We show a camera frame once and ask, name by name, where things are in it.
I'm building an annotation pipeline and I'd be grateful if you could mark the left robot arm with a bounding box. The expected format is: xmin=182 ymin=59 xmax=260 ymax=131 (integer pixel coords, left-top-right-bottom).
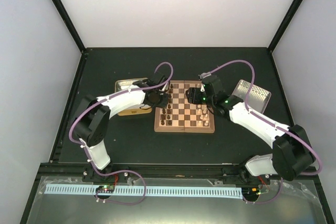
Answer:
xmin=69 ymin=72 xmax=170 ymax=182

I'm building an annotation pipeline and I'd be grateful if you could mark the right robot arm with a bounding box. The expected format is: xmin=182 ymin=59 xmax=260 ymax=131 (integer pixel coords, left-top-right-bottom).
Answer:
xmin=185 ymin=75 xmax=316 ymax=184

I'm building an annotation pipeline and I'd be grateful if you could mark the wooden chess board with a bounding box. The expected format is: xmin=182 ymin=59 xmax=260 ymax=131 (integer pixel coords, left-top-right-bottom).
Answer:
xmin=154 ymin=80 xmax=215 ymax=133

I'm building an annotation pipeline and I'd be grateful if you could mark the left controller board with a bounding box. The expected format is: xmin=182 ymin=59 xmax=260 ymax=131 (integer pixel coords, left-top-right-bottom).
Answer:
xmin=96 ymin=185 xmax=114 ymax=193

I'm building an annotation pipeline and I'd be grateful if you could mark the controller board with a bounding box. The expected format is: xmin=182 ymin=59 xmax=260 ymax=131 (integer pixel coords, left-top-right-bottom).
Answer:
xmin=96 ymin=185 xmax=114 ymax=193
xmin=241 ymin=187 xmax=265 ymax=196

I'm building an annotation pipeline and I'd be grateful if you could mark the right controller board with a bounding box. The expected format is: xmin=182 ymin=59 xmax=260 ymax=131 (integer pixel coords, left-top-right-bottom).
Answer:
xmin=241 ymin=187 xmax=265 ymax=196

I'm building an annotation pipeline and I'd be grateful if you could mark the yellow metal tin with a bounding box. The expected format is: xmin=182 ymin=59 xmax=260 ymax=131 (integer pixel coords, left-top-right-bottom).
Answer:
xmin=115 ymin=78 xmax=152 ymax=116

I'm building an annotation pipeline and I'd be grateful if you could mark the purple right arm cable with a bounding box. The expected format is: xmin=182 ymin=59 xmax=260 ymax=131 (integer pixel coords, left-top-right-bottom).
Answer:
xmin=207 ymin=60 xmax=324 ymax=205

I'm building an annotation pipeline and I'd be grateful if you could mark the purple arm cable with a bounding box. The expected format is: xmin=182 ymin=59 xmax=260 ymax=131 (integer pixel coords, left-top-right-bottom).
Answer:
xmin=207 ymin=60 xmax=324 ymax=205
xmin=68 ymin=62 xmax=174 ymax=206

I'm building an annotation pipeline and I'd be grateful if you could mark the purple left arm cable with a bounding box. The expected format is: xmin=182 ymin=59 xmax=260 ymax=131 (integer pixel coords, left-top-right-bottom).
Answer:
xmin=68 ymin=62 xmax=174 ymax=206

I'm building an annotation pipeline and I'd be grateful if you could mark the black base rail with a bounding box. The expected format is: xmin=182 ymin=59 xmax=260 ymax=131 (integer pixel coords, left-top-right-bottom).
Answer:
xmin=39 ymin=163 xmax=318 ymax=183

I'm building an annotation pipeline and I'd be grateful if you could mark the white slotted cable duct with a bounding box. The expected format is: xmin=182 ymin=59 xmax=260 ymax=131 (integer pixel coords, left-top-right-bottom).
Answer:
xmin=44 ymin=184 xmax=243 ymax=199

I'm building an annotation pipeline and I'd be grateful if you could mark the black frame post right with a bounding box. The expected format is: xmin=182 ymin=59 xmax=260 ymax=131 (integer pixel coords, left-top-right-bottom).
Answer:
xmin=268 ymin=0 xmax=303 ymax=53

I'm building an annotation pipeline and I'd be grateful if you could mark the black frame post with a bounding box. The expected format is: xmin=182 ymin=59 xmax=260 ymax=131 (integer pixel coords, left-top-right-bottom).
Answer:
xmin=268 ymin=0 xmax=303 ymax=53
xmin=51 ymin=0 xmax=86 ymax=53

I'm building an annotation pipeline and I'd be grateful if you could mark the black frame post left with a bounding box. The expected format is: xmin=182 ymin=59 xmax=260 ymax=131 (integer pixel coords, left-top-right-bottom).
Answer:
xmin=51 ymin=0 xmax=86 ymax=53

